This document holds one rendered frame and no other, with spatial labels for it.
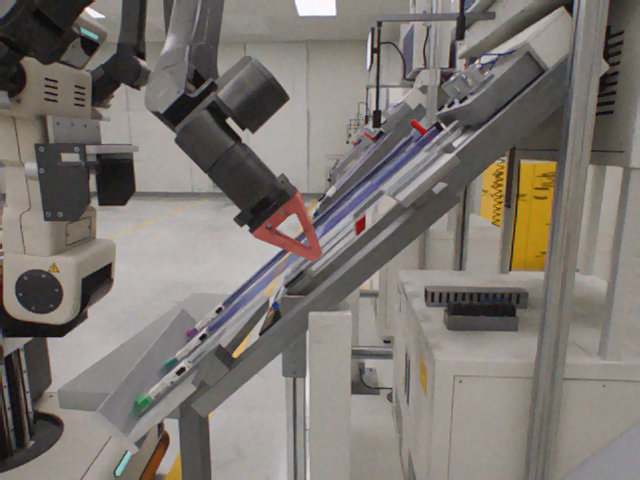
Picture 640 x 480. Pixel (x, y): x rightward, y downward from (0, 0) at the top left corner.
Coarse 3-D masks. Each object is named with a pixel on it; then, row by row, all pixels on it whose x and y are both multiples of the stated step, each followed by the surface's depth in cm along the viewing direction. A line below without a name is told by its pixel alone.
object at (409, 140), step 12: (408, 144) 74; (372, 168) 75; (360, 180) 75; (348, 192) 76; (336, 204) 76; (324, 216) 76; (300, 240) 77; (288, 252) 78; (252, 276) 79; (240, 288) 79; (228, 300) 79; (192, 336) 81
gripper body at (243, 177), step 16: (240, 144) 51; (224, 160) 50; (240, 160) 51; (256, 160) 52; (208, 176) 52; (224, 176) 51; (240, 176) 51; (256, 176) 51; (272, 176) 53; (224, 192) 53; (240, 192) 51; (256, 192) 51; (272, 192) 49; (240, 208) 53; (240, 224) 50
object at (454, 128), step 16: (448, 128) 52; (432, 144) 52; (416, 160) 53; (400, 176) 53; (384, 192) 53; (368, 208) 54; (352, 224) 54; (320, 240) 55; (288, 272) 55; (272, 288) 56; (256, 304) 56; (240, 320) 57; (224, 336) 57; (208, 352) 57; (144, 400) 59
